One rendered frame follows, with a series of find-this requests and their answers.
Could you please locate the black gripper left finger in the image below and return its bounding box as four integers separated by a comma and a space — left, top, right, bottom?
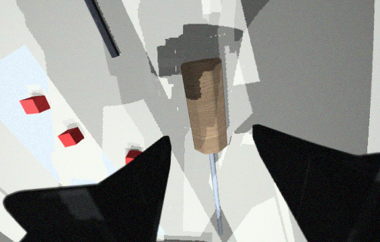
3, 136, 172, 242

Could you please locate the red block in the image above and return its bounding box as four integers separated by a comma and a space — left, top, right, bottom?
20, 95, 50, 114
126, 150, 142, 164
58, 127, 84, 147

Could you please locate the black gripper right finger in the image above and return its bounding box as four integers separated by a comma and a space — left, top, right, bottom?
252, 124, 380, 242

